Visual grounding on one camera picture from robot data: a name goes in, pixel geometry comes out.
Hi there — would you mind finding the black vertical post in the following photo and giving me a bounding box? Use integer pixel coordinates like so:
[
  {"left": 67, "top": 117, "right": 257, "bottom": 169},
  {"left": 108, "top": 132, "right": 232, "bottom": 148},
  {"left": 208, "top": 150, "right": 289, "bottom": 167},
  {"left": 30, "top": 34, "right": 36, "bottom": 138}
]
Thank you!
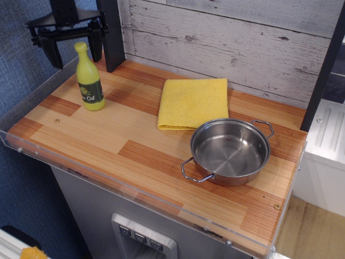
[
  {"left": 300, "top": 1, "right": 344, "bottom": 132},
  {"left": 96, "top": 0, "right": 126, "bottom": 73}
]

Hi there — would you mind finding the black left vertical post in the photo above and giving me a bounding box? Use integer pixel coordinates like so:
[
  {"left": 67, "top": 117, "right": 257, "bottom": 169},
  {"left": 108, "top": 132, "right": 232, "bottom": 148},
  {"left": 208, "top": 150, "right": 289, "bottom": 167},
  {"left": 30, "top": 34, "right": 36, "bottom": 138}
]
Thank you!
[{"left": 96, "top": 0, "right": 126, "bottom": 73}]

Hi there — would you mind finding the stainless steel pot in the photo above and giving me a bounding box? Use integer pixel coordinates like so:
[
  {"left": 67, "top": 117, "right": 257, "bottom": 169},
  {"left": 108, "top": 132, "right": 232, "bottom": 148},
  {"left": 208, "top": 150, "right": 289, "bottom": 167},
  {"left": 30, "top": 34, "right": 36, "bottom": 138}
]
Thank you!
[{"left": 181, "top": 118, "right": 274, "bottom": 186}]

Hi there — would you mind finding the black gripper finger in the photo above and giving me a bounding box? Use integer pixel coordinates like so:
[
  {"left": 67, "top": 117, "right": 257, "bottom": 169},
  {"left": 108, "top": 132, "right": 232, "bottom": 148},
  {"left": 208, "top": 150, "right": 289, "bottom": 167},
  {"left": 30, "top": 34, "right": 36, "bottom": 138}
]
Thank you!
[
  {"left": 38, "top": 34, "right": 63, "bottom": 70},
  {"left": 88, "top": 20, "right": 103, "bottom": 62}
]

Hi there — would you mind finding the grey toy fridge cabinet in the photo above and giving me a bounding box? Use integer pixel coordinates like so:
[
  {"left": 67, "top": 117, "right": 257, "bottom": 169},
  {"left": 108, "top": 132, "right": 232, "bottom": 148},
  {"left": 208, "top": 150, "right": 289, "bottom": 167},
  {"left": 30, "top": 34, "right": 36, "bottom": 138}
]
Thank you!
[{"left": 52, "top": 167, "right": 250, "bottom": 258}]

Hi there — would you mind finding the silver dispenser panel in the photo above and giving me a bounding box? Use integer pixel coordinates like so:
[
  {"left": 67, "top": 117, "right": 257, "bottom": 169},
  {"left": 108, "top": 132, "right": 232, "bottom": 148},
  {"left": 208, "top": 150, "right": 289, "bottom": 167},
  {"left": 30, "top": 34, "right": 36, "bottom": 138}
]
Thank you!
[{"left": 111, "top": 213, "right": 178, "bottom": 258}]

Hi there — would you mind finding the white toy sink unit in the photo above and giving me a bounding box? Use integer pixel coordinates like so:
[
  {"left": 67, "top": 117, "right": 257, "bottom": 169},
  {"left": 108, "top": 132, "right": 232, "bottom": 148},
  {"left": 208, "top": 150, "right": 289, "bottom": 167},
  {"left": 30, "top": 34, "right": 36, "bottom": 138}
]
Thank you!
[{"left": 292, "top": 99, "right": 344, "bottom": 216}]

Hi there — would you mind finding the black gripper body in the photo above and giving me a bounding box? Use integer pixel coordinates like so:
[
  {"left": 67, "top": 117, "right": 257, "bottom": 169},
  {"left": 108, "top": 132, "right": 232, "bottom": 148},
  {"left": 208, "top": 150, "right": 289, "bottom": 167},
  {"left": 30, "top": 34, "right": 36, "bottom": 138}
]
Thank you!
[{"left": 25, "top": 1, "right": 109, "bottom": 46}]

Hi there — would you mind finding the yellow-green olive oil bottle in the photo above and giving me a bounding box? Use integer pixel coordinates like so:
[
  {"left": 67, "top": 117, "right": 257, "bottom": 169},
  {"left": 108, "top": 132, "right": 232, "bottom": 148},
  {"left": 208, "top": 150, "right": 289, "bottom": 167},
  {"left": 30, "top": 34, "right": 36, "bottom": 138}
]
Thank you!
[{"left": 74, "top": 42, "right": 105, "bottom": 111}]

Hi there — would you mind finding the yellow folded cloth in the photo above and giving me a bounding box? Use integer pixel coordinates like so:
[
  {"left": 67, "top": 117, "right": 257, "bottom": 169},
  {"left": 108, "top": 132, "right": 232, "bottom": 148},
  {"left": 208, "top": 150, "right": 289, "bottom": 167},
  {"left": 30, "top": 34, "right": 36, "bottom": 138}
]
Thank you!
[{"left": 157, "top": 78, "right": 229, "bottom": 131}]

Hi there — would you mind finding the white aluminium frame corner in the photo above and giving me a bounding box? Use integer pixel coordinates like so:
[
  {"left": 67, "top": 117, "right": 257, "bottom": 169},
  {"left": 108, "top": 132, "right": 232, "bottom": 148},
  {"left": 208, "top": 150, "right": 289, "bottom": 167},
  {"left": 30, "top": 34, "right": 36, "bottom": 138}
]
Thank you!
[{"left": 1, "top": 226, "right": 29, "bottom": 259}]

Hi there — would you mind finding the orange object bottom left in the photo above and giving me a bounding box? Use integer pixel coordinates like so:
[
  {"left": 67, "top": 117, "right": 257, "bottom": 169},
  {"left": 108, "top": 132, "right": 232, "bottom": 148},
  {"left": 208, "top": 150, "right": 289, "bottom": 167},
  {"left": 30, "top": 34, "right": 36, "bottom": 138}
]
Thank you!
[{"left": 20, "top": 247, "right": 48, "bottom": 259}]

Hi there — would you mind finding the clear acrylic table guard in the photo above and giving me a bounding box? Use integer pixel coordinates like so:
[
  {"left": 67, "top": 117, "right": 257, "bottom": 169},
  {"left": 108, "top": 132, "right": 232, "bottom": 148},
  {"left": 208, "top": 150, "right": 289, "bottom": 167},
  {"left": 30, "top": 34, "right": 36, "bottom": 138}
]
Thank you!
[{"left": 1, "top": 60, "right": 307, "bottom": 258}]

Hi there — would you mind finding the black right vertical post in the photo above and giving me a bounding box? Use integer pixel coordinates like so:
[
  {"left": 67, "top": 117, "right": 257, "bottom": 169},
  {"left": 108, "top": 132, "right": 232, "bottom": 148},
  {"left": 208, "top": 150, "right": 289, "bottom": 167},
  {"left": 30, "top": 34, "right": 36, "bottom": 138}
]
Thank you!
[{"left": 300, "top": 1, "right": 344, "bottom": 132}]

